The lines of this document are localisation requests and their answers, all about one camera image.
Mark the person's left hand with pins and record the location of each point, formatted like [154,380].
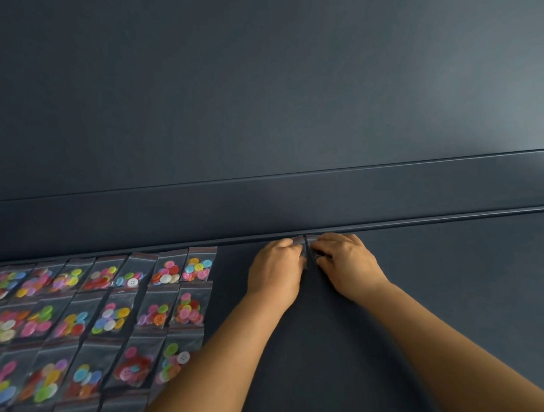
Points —
[277,277]

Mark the person's right hand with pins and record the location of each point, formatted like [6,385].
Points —
[351,272]

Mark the grid of arranged button bags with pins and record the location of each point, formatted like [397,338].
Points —
[108,317]

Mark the person's right forearm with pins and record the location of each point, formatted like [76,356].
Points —
[459,362]

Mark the person's left forearm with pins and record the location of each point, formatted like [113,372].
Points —
[210,384]

